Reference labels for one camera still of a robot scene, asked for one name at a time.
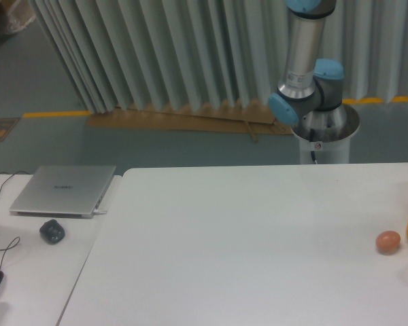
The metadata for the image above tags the brown egg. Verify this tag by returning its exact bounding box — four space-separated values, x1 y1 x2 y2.
375 230 401 255

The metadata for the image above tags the flat brown cardboard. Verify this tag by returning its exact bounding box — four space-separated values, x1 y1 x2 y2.
86 99 292 142

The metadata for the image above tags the grey folding screen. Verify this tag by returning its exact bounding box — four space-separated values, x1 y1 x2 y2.
31 1 408 113

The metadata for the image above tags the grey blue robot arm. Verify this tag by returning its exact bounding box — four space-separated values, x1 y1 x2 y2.
268 1 360 143

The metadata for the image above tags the silver closed laptop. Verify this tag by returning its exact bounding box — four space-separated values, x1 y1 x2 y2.
10 165 116 218

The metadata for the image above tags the black earbuds case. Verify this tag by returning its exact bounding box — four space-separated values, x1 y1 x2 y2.
39 219 65 245

